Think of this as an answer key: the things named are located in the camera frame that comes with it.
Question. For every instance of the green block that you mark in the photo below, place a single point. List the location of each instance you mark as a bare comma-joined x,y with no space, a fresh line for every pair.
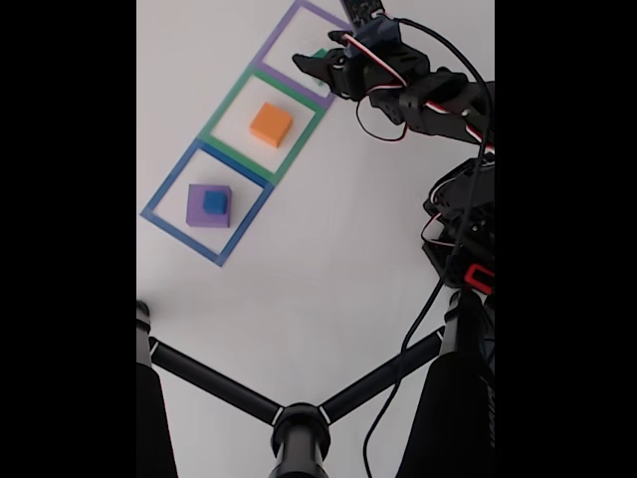
320,53

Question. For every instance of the orange block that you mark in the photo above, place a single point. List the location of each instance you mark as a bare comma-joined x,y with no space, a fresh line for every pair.
271,124

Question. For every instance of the small blue cube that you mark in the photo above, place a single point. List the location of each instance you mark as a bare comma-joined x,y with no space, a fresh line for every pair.
215,200

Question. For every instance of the purple block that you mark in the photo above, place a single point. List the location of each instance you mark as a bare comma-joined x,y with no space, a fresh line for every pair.
195,211

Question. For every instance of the purple tape square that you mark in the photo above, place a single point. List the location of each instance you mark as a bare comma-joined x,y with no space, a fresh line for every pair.
271,35

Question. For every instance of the green tape square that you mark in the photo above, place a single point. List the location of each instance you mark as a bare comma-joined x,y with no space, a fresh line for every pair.
226,104

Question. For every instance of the blue tape square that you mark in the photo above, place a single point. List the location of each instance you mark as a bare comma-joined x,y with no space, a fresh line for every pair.
181,239

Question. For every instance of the red clamp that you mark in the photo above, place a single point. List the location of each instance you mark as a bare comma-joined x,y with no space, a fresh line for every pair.
470,276

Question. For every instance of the camera board with blue mount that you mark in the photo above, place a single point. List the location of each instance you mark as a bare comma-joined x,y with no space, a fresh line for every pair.
363,10

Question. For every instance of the black camera tripod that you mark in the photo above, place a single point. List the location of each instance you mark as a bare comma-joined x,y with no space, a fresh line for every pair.
298,438

